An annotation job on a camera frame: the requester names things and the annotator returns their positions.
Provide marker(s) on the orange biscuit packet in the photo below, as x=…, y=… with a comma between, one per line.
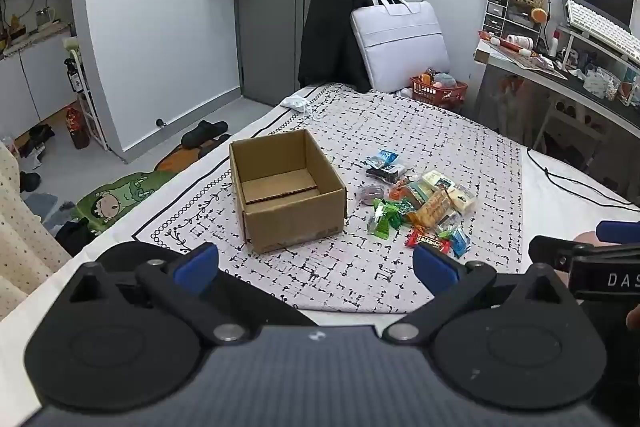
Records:
x=432, y=208

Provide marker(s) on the white keyboard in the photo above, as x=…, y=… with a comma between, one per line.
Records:
x=600, y=27

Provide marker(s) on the person's right hand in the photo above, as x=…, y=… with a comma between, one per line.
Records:
x=635, y=319

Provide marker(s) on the brown cardboard box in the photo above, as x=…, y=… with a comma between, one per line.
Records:
x=295, y=217

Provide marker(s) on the small white bottle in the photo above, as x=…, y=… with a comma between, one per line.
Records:
x=553, y=44

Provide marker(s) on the black spray bottle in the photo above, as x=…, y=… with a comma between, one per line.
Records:
x=74, y=77

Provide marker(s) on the dark cookie packet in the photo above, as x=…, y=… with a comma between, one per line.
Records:
x=384, y=175

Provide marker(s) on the orange floor mat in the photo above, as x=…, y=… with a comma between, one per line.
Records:
x=180, y=159

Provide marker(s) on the blue snack packet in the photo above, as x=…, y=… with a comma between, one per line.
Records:
x=387, y=157

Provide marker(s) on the purple snack packet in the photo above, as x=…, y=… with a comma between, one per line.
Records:
x=371, y=195

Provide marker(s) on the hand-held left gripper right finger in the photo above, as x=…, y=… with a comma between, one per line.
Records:
x=435, y=269

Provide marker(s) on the white metal rack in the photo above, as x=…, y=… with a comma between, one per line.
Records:
x=92, y=107

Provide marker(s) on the white desk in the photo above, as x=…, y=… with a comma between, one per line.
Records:
x=560, y=84

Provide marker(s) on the red label bottle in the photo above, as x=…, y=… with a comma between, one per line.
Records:
x=77, y=129

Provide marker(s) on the dark cloth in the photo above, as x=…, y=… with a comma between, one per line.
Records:
x=75, y=234

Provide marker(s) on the black and white printed blanket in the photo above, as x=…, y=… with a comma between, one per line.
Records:
x=440, y=132

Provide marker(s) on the blue grey rug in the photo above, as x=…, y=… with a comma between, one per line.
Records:
x=47, y=207

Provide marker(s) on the grey door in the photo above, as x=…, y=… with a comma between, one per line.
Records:
x=320, y=37

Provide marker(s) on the green candy packet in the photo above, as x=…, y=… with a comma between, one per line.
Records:
x=384, y=219

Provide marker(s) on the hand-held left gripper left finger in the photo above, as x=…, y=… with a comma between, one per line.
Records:
x=195, y=268

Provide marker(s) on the white laptop bag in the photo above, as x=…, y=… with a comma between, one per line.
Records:
x=400, y=47

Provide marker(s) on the white kitchen cabinet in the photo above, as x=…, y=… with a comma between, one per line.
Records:
x=30, y=77

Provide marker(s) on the red plastic basket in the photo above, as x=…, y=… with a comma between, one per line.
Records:
x=440, y=96

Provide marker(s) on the glass mug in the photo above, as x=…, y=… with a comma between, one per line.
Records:
x=45, y=17

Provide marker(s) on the grey desktop drawer organizer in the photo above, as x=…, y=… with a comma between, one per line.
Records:
x=505, y=17

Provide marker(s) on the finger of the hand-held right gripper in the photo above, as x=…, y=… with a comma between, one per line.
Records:
x=552, y=253
x=620, y=232

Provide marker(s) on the orange snack packet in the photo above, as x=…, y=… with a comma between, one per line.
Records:
x=397, y=193

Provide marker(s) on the white face mask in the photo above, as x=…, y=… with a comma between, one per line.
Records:
x=297, y=103

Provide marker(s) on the red snack bar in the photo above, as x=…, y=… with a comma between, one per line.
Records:
x=429, y=241

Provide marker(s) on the black door stopper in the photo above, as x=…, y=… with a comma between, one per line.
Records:
x=161, y=123

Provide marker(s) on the green candy strip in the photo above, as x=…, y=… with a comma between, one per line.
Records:
x=406, y=207

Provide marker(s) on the teal and yellow snack packet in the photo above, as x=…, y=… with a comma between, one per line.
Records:
x=418, y=192

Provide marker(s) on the green cartoon floor mat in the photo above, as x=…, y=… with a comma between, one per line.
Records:
x=120, y=199

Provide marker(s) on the orange ball lamp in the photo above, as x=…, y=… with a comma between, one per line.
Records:
x=539, y=15

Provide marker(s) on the black coat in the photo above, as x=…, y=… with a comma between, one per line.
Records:
x=327, y=37

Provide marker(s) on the beige dotted cloth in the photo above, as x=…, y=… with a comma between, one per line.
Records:
x=27, y=247

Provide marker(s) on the pair of black shoes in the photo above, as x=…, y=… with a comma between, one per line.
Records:
x=41, y=137

